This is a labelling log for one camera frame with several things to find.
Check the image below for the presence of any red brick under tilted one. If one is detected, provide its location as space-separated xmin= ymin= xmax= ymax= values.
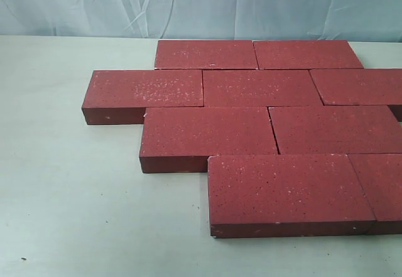
xmin=155 ymin=40 xmax=258 ymax=70

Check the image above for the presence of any large red brick front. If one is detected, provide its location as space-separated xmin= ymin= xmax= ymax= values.
xmin=208 ymin=154 xmax=376 ymax=238

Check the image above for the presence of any red brick far right edge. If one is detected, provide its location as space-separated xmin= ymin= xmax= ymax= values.
xmin=310 ymin=68 xmax=402 ymax=121

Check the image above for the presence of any red brick edge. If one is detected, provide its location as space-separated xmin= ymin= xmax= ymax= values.
xmin=310 ymin=68 xmax=402 ymax=121
xmin=348 ymin=154 xmax=401 ymax=235

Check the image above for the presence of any red brick front right edge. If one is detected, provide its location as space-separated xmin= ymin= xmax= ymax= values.
xmin=348 ymin=154 xmax=401 ymax=235

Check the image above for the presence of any white backdrop cloth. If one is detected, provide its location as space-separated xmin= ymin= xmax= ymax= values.
xmin=1 ymin=0 xmax=401 ymax=42

